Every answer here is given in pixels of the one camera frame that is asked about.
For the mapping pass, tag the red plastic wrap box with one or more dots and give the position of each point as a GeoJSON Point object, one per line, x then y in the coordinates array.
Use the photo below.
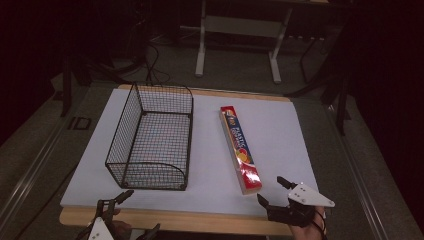
{"type": "Point", "coordinates": [239, 146]}

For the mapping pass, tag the white table sheet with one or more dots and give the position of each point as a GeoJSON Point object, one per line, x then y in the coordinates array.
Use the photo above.
{"type": "Point", "coordinates": [276, 133]}

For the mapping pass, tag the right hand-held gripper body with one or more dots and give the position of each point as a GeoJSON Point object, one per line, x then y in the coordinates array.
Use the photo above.
{"type": "Point", "coordinates": [310, 197]}

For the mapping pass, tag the person's left hand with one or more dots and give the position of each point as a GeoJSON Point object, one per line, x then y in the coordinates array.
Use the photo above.
{"type": "Point", "coordinates": [120, 229]}

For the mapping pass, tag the person's right hand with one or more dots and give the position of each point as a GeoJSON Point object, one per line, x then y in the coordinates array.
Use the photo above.
{"type": "Point", "coordinates": [308, 231]}

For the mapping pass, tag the metal floor rail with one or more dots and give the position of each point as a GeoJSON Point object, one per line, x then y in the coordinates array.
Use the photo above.
{"type": "Point", "coordinates": [358, 173]}
{"type": "Point", "coordinates": [26, 181]}

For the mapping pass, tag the black metal stand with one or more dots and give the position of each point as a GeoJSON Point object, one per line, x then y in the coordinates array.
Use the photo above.
{"type": "Point", "coordinates": [66, 86]}
{"type": "Point", "coordinates": [341, 100]}

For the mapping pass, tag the white metal table frame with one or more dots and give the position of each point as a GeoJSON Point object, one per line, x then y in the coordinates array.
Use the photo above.
{"type": "Point", "coordinates": [203, 40]}

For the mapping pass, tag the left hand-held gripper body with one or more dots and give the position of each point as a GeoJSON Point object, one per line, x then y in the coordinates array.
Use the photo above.
{"type": "Point", "coordinates": [100, 226]}

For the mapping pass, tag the black floor bracket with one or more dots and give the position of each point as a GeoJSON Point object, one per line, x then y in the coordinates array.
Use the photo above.
{"type": "Point", "coordinates": [79, 123]}

